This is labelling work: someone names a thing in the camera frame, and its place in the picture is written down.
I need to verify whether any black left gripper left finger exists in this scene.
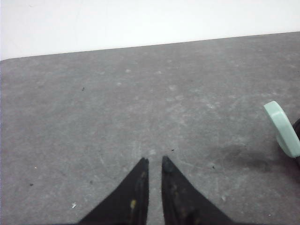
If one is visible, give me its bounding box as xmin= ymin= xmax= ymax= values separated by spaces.
xmin=78 ymin=157 xmax=149 ymax=225

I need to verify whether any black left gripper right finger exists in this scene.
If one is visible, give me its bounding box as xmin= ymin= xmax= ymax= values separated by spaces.
xmin=161 ymin=156 xmax=234 ymax=225

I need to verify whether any black pan with green handle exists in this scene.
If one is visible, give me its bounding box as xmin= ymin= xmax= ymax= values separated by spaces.
xmin=263 ymin=101 xmax=300 ymax=166

